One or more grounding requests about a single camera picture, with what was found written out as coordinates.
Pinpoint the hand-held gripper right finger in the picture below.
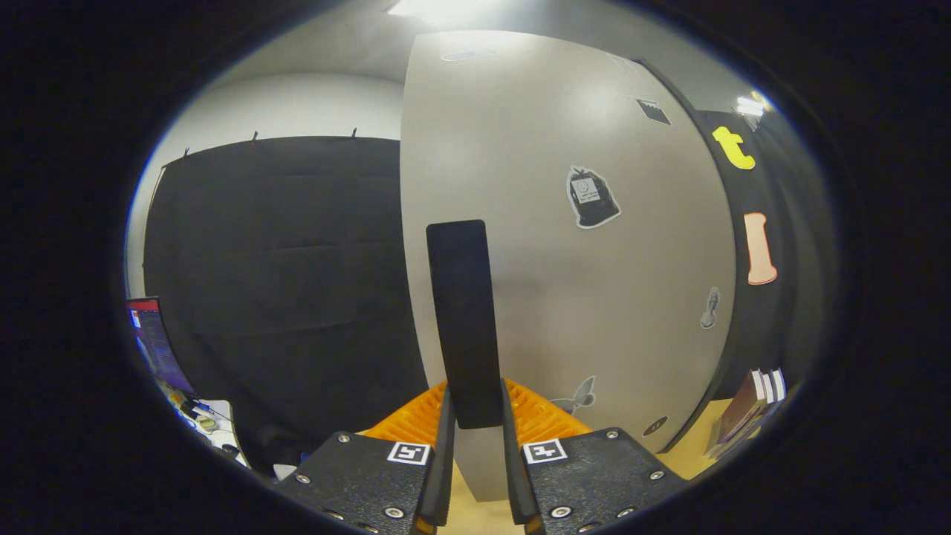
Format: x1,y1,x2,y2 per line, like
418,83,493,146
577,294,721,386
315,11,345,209
499,379,688,535

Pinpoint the dark grey cabinet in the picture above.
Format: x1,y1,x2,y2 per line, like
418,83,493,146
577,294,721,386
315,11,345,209
635,58,744,454

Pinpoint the blue grey cover book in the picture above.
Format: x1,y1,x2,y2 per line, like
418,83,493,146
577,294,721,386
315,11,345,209
732,368,787,458

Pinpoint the beige cabinet door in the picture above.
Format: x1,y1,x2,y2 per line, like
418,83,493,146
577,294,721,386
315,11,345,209
400,30,738,502

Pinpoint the computer monitor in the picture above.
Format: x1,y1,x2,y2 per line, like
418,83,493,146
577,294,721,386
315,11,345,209
125,297,195,395

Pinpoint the tan spine book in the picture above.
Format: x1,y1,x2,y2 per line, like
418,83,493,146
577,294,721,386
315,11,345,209
724,369,778,454

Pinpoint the black cabinet door handle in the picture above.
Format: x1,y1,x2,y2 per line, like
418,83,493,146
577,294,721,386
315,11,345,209
426,219,506,430

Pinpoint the black backdrop cloth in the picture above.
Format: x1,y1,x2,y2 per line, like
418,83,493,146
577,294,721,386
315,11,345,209
141,110,840,476

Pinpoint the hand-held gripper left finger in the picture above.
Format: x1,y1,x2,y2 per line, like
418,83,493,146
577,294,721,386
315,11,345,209
273,380,456,535

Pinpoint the white side table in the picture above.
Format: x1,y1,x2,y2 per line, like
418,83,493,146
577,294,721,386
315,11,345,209
175,394,251,469

